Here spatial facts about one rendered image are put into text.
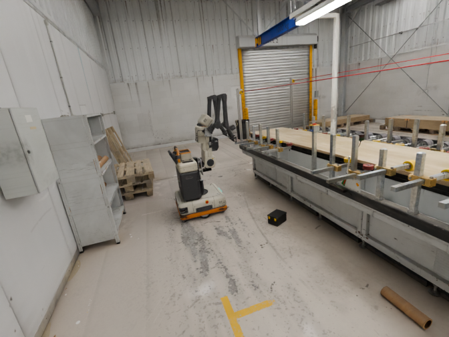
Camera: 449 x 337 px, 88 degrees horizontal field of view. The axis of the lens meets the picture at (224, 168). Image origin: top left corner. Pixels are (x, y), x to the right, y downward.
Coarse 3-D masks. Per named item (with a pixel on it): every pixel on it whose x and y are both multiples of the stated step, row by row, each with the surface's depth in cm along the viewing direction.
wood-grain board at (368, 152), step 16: (288, 128) 436; (304, 144) 296; (320, 144) 287; (336, 144) 279; (368, 144) 263; (384, 144) 256; (368, 160) 209; (400, 160) 200; (432, 160) 192; (448, 160) 189
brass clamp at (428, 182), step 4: (408, 176) 153; (412, 176) 151; (416, 176) 148; (420, 176) 148; (424, 176) 147; (412, 180) 151; (424, 180) 144; (428, 180) 142; (432, 180) 141; (424, 184) 145; (428, 184) 142; (432, 184) 142
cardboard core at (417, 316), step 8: (384, 288) 176; (384, 296) 175; (392, 296) 170; (400, 296) 168; (400, 304) 164; (408, 304) 161; (408, 312) 158; (416, 312) 155; (416, 320) 154; (424, 320) 150; (424, 328) 151
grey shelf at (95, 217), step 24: (48, 120) 233; (72, 120) 239; (96, 120) 324; (72, 144) 245; (96, 144) 331; (72, 168) 250; (96, 168) 257; (72, 192) 256; (96, 192) 263; (120, 192) 357; (72, 216) 262; (96, 216) 270; (120, 216) 328; (96, 240) 276
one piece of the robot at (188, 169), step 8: (176, 152) 305; (192, 160) 314; (176, 168) 335; (184, 168) 301; (192, 168) 305; (184, 176) 304; (192, 176) 307; (200, 176) 339; (184, 184) 307; (192, 184) 310; (200, 184) 337; (184, 192) 309; (192, 192) 313; (200, 192) 317; (184, 200) 313; (192, 200) 319
